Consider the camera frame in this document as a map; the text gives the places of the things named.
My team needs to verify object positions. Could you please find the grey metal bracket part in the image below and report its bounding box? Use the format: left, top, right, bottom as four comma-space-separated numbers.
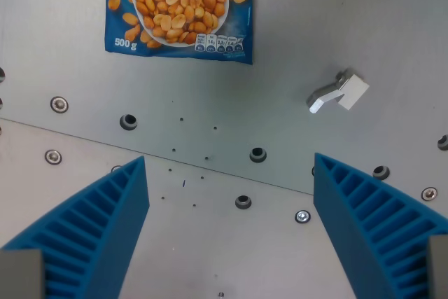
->
306, 69, 370, 114

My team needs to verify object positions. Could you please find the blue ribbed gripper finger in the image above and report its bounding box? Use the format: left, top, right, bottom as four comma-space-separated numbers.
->
0, 155, 151, 299
313, 153, 448, 299

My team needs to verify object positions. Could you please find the blue peanut bag 500 g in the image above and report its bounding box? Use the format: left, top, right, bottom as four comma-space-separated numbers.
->
104, 0, 254, 66

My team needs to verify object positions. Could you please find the silver countersunk table screw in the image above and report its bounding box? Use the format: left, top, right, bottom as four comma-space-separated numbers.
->
421, 186, 438, 202
44, 148, 63, 166
295, 209, 312, 225
50, 95, 69, 114

